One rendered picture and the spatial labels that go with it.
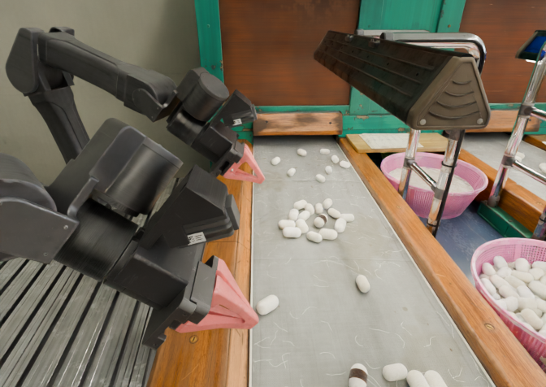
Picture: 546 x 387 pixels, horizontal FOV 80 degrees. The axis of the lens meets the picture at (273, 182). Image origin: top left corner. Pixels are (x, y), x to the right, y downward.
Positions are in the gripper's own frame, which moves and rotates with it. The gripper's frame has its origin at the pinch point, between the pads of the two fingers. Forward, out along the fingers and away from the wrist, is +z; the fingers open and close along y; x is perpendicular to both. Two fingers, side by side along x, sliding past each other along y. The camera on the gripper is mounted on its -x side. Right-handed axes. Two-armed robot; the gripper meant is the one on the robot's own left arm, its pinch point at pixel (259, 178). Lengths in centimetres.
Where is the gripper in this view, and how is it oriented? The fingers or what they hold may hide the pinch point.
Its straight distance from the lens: 64.7
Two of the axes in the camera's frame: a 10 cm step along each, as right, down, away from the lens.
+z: 7.6, 5.6, 3.2
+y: -0.4, -4.5, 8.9
